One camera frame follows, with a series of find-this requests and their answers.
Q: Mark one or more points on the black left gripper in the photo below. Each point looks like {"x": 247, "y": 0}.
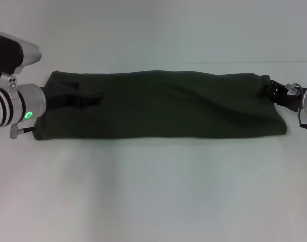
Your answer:
{"x": 60, "y": 99}

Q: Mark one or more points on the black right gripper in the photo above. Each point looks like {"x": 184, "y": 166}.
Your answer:
{"x": 289, "y": 100}

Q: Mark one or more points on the dark green FREE t-shirt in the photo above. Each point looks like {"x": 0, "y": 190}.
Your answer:
{"x": 168, "y": 108}

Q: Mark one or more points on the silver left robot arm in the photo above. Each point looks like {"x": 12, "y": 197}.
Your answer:
{"x": 17, "y": 106}

